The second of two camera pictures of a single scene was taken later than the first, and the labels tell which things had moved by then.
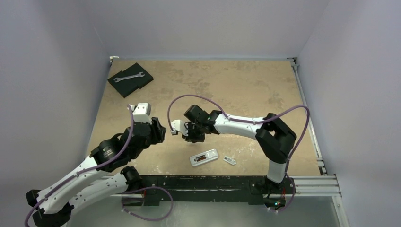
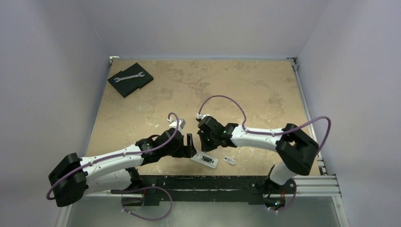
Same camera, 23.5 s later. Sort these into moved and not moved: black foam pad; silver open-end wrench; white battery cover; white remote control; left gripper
Moved: left gripper; white remote control
Not moved: black foam pad; white battery cover; silver open-end wrench
